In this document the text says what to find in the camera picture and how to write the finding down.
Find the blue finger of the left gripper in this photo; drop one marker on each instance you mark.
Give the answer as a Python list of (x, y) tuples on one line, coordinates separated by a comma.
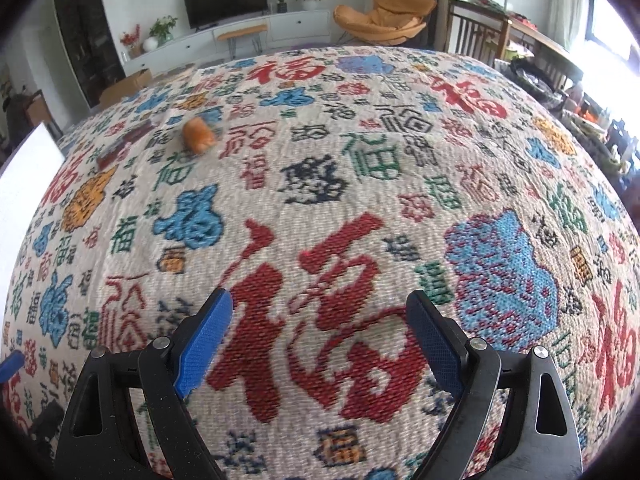
[(11, 365)]

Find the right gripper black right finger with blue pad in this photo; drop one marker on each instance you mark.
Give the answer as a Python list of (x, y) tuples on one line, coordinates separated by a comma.
[(537, 437)]

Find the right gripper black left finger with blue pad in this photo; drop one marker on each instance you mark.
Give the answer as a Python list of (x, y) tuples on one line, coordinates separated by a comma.
[(100, 438)]

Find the small sausage bun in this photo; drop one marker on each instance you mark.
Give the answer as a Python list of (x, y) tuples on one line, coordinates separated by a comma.
[(197, 136)]

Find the dark snickers chocolate bar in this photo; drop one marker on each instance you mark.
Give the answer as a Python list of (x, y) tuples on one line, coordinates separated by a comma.
[(127, 140)]

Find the white cardboard box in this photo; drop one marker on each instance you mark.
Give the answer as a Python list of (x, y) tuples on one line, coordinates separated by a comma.
[(32, 167)]

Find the person in dark clothes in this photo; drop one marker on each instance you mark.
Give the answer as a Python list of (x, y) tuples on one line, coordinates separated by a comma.
[(19, 125)]

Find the brown cardboard box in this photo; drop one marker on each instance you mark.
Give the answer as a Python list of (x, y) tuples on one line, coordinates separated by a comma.
[(124, 88)]

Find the patterned woven table cloth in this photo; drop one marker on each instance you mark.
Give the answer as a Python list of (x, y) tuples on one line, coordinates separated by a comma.
[(342, 179)]

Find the red flower vase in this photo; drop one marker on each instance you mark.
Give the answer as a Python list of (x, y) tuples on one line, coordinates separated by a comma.
[(131, 41)]

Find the green potted plant left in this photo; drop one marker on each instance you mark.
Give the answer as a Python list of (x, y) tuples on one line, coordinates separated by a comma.
[(162, 29)]

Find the black tall cabinet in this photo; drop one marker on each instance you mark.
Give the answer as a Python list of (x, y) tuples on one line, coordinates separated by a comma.
[(89, 46)]

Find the dark wooden chair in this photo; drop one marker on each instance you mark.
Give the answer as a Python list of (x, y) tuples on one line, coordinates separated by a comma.
[(476, 31)]

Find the small wooden bench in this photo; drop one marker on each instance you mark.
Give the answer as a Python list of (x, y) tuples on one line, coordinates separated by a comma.
[(253, 32)]

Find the white tv cabinet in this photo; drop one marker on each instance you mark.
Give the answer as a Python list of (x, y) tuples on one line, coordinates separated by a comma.
[(290, 30)]

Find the black flat television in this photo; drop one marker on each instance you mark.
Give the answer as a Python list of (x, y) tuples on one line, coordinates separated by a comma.
[(202, 13)]

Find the orange lounge chair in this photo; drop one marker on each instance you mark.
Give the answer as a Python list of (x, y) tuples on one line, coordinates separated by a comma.
[(389, 23)]

